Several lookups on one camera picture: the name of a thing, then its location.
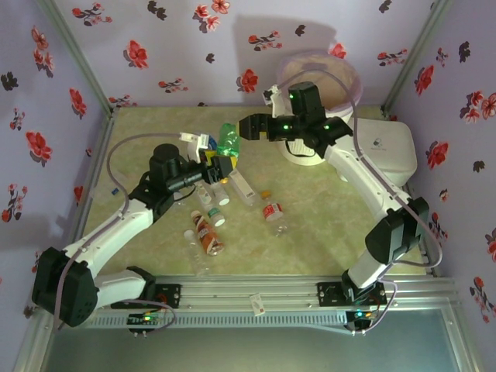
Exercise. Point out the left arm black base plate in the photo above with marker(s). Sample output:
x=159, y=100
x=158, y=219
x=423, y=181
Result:
x=172, y=294

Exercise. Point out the green bottle yellow cap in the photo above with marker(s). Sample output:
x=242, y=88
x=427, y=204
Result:
x=228, y=139

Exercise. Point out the aluminium frame post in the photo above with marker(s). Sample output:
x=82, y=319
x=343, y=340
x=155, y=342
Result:
x=418, y=50
x=73, y=50

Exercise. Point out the white plastic bin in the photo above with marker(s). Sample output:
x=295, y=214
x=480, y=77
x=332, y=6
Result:
x=298, y=154

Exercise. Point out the grey metal panel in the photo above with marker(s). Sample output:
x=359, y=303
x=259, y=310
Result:
x=248, y=348

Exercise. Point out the brown label drink bottle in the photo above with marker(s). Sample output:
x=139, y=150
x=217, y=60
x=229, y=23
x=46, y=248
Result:
x=209, y=234

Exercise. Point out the clear bottle long white label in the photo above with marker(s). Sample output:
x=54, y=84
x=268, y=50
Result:
x=243, y=188

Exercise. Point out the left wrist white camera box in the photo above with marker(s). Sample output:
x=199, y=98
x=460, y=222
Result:
x=193, y=138

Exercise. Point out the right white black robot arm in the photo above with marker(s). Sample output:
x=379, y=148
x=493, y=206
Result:
x=368, y=182

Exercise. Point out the red white label bottle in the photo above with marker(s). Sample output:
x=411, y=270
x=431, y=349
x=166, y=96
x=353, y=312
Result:
x=221, y=195

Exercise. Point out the white box lid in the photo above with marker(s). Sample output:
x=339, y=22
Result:
x=391, y=151

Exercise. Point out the white red paper tag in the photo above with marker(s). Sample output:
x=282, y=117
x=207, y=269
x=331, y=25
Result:
x=257, y=304

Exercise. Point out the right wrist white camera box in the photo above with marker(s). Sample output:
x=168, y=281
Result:
x=277, y=102

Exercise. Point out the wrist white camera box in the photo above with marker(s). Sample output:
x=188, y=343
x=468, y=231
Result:
x=193, y=138
x=277, y=102

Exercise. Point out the green white cap bottle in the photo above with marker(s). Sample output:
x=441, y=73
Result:
x=218, y=217

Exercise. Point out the orange cap red label bottle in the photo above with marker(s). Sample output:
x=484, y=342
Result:
x=272, y=212

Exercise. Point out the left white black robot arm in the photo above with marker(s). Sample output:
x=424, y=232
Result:
x=108, y=232

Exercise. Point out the clear bottle white cap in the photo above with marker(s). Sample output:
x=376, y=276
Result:
x=195, y=252

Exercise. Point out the aluminium front rail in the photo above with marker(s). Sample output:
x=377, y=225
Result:
x=232, y=290

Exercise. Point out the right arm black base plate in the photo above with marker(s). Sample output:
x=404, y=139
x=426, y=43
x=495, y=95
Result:
x=327, y=294

